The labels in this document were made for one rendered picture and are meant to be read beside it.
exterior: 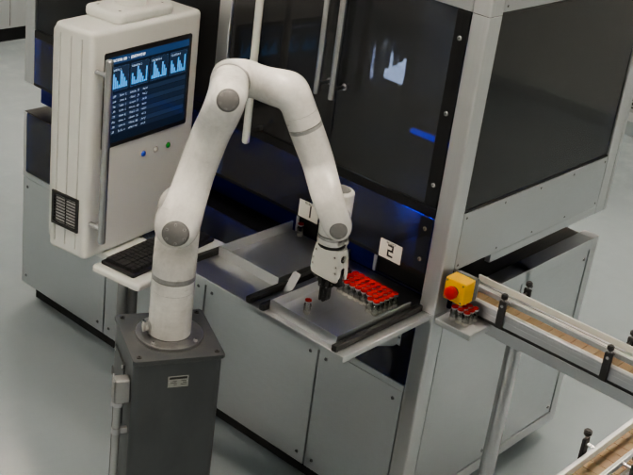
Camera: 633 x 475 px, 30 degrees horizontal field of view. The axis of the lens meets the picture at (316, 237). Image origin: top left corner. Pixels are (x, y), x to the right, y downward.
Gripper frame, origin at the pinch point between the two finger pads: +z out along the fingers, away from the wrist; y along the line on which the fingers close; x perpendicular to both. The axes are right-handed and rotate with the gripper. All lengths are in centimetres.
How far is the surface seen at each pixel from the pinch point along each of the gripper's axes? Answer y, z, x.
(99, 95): 87, -32, 11
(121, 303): 102, 55, -15
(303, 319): 7.3, 12.3, -1.4
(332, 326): 2.6, 15.2, -9.4
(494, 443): -33, 56, -54
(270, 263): 41.0, 15.3, -22.9
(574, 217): -11, 2, -116
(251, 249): 52, 15, -25
